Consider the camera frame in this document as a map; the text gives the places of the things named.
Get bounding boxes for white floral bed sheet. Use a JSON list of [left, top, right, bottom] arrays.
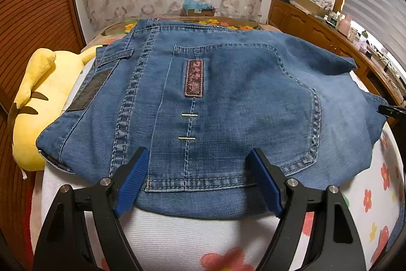
[[30, 36, 406, 271]]

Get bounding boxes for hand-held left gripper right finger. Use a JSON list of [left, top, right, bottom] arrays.
[[246, 148, 380, 271]]

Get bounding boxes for brown floral blanket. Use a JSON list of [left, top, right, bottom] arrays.
[[95, 16, 270, 37]]

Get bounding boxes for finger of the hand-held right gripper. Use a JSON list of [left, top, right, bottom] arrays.
[[377, 104, 406, 116]]

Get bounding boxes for yellow plush toy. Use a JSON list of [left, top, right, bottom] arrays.
[[8, 44, 104, 170]]

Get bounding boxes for brown slatted wooden door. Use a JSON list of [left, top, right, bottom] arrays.
[[0, 0, 88, 119]]

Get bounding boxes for open flat cardboard box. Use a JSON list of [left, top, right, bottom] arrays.
[[296, 0, 333, 14]]

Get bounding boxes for long wooden cabinet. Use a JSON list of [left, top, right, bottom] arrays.
[[268, 0, 406, 129]]

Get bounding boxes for pink bottle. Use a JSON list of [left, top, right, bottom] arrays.
[[338, 14, 352, 34]]

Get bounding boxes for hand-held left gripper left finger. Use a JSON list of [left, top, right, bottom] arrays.
[[32, 147, 149, 271]]

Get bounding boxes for small cardboard box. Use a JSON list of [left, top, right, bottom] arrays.
[[181, 4, 217, 18]]

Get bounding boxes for blue denim pants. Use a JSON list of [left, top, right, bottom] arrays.
[[36, 18, 388, 220]]

